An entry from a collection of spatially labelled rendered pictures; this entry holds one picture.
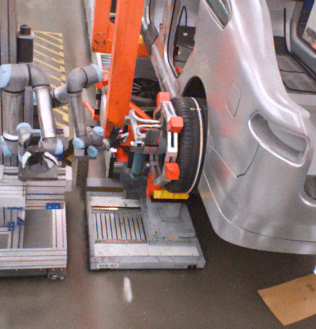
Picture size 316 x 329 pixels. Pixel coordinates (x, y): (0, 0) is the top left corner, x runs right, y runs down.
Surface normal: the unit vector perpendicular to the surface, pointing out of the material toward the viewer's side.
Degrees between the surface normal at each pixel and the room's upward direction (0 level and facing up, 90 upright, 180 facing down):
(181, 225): 0
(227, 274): 0
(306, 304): 2
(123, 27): 90
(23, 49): 90
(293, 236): 108
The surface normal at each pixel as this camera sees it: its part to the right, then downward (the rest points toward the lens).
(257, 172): -0.67, 0.30
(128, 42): 0.17, 0.57
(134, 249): 0.16, -0.82
